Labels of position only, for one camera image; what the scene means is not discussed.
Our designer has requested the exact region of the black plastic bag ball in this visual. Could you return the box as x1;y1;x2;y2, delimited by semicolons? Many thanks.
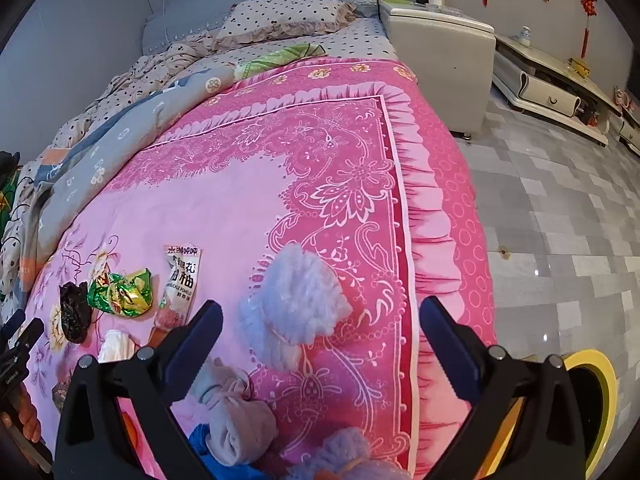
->
58;282;92;344

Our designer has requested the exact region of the grey sock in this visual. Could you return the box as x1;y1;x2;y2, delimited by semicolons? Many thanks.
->
189;358;278;467

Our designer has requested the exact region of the blue plastic bag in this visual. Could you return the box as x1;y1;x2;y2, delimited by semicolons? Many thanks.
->
186;422;271;480

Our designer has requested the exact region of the lilac fluffy cloth ball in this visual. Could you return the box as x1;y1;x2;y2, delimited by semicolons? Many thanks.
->
239;244;352;372

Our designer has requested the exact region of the yellow rim trash bin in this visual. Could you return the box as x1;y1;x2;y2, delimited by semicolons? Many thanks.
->
475;349;617;479

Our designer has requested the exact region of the left hand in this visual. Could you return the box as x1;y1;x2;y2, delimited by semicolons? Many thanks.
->
14;384;41;443

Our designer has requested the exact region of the white plastic bag ball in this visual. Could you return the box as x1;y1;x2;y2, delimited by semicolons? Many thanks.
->
98;330;137;363

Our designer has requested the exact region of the green foil snack wrapper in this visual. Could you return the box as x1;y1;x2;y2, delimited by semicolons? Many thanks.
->
87;268;153;318

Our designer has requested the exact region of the green floral folded blanket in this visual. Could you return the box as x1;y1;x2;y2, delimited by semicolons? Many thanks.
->
0;151;21;236

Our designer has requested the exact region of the pomelo drink sachet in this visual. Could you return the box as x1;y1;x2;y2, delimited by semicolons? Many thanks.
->
148;245;202;348

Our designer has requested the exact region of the grey patterned quilt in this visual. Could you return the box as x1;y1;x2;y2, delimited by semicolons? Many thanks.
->
29;41;327;271

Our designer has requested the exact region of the polka dot crumpled duvet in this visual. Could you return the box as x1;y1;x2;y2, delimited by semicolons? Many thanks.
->
1;32;227;297

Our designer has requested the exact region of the pink floral bedspread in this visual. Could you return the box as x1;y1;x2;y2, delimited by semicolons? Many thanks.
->
26;58;495;476

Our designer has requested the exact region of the white low tv cabinet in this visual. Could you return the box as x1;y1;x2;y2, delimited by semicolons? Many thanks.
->
492;36;639;153

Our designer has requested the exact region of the polka dot pillow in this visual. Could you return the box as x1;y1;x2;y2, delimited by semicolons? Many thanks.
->
215;0;357;50

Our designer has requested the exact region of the white bedside cabinet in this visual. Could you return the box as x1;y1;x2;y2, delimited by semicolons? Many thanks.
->
378;1;496;136

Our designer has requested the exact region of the red chinese knot right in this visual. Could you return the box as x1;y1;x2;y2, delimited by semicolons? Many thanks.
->
580;0;598;60

